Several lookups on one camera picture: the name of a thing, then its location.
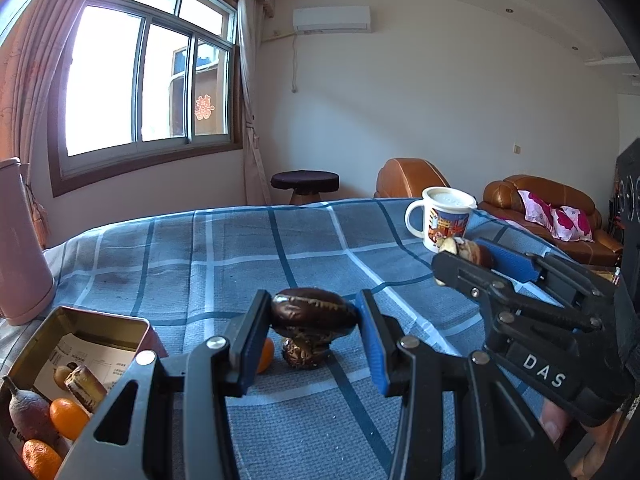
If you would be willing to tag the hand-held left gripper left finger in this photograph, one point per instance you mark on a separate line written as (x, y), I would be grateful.
(252, 355)

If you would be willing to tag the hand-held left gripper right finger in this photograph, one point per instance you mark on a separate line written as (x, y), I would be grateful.
(375, 355)

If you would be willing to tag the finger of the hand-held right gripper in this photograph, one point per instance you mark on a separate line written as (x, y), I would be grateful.
(465, 275)
(515, 260)

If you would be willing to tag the small orange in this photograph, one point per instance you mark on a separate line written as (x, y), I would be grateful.
(266, 355)

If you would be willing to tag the brown mushroom with pale stem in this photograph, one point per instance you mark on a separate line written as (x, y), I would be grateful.
(475, 252)

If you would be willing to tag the dark brown mushroom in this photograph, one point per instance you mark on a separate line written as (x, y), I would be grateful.
(312, 310)

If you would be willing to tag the pink tin box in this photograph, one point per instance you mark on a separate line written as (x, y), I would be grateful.
(90, 322)

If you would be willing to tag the brown striped mushroom piece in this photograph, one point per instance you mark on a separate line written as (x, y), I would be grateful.
(85, 387)

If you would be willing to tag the brown longan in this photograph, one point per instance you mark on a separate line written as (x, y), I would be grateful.
(61, 376)

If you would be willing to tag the large orange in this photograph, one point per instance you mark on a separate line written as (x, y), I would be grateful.
(70, 417)

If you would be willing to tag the person's right hand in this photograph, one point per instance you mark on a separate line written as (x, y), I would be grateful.
(560, 422)

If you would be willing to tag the white cartoon print mug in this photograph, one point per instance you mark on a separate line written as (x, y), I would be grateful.
(445, 220)

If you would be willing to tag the pink floral pillow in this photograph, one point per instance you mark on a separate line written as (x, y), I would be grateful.
(560, 217)

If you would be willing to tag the brown leather sofa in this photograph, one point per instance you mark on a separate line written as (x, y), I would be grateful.
(500, 197)

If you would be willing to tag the brown leather armchair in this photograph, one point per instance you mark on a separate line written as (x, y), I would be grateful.
(410, 177)

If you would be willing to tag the blue plaid blanket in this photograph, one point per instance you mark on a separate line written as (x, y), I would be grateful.
(175, 260)

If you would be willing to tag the black speaker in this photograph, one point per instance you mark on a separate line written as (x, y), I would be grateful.
(627, 185)

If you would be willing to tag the white printed paper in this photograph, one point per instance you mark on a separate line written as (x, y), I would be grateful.
(100, 360)

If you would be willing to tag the dark round stool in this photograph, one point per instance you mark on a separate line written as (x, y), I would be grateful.
(305, 180)

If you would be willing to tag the red paper window decoration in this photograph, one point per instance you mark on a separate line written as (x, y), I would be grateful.
(204, 107)

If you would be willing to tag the pink curtain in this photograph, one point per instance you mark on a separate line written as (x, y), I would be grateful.
(35, 70)
(250, 85)

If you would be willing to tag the air conditioner pipe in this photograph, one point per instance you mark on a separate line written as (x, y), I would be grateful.
(294, 60)

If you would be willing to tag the white air conditioner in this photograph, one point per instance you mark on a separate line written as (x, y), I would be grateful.
(332, 19)

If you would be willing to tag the brown framed window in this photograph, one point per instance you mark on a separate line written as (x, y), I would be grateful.
(110, 75)

